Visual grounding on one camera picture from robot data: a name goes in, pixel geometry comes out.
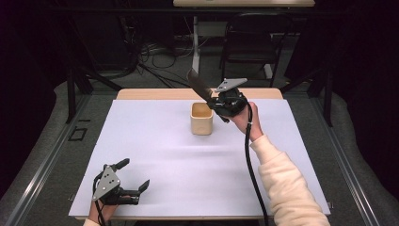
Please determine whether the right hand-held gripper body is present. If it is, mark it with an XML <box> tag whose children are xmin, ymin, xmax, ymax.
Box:
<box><xmin>214</xmin><ymin>77</ymin><xmax>249</xmax><ymax>119</ymax></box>

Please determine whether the beige square knife holder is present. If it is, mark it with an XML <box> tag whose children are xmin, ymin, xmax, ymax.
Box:
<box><xmin>189</xmin><ymin>101</ymin><xmax>215</xmax><ymax>137</ymax></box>

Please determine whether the black metal stand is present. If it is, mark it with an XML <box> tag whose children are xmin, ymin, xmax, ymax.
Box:
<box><xmin>279</xmin><ymin>56</ymin><xmax>335</xmax><ymax>128</ymax></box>
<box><xmin>60</xmin><ymin>18</ymin><xmax>124</xmax><ymax>124</ymax></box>

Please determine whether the black cleaver knife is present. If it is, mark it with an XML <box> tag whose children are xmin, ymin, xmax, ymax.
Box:
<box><xmin>186</xmin><ymin>68</ymin><xmax>231</xmax><ymax>124</ymax></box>

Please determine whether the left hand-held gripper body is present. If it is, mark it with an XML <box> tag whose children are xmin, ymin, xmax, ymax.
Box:
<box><xmin>91</xmin><ymin>164</ymin><xmax>141</xmax><ymax>206</ymax></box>

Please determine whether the white-legged desk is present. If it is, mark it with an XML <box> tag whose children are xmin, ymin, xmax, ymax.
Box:
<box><xmin>172</xmin><ymin>0</ymin><xmax>316</xmax><ymax>80</ymax></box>

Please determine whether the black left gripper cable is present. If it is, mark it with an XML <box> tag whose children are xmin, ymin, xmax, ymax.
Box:
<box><xmin>92</xmin><ymin>170</ymin><xmax>107</xmax><ymax>226</ymax></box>

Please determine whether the person's right hand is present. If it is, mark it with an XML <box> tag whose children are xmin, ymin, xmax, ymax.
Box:
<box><xmin>230</xmin><ymin>101</ymin><xmax>264</xmax><ymax>143</ymax></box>

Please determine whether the bundle of floor cables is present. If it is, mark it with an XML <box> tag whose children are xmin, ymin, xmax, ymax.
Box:
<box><xmin>119</xmin><ymin>15</ymin><xmax>210</xmax><ymax>89</ymax></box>

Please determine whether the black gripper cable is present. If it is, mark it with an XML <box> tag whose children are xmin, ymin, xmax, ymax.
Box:
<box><xmin>92</xmin><ymin>170</ymin><xmax>107</xmax><ymax>226</ymax></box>
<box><xmin>244</xmin><ymin>102</ymin><xmax>271</xmax><ymax>226</ymax></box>

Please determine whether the aluminium floor rail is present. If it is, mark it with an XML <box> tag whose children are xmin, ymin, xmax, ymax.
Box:
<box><xmin>5</xmin><ymin>93</ymin><xmax>92</xmax><ymax>226</ymax></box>
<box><xmin>310</xmin><ymin>93</ymin><xmax>381</xmax><ymax>226</ymax></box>

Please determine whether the white table mat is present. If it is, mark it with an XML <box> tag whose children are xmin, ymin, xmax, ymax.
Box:
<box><xmin>68</xmin><ymin>98</ymin><xmax>331</xmax><ymax>218</ymax></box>

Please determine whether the black folding chair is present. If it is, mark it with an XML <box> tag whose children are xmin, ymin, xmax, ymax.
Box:
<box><xmin>218</xmin><ymin>11</ymin><xmax>295</xmax><ymax>89</ymax></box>

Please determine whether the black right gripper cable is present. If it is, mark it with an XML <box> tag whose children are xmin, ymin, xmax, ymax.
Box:
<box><xmin>244</xmin><ymin>102</ymin><xmax>271</xmax><ymax>226</ymax></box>

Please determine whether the person's left hand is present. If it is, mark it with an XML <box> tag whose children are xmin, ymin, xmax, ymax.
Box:
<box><xmin>88</xmin><ymin>195</ymin><xmax>131</xmax><ymax>226</ymax></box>

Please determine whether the wooden table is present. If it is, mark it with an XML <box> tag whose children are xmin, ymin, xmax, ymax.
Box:
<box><xmin>74</xmin><ymin>87</ymin><xmax>325</xmax><ymax>221</ymax></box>

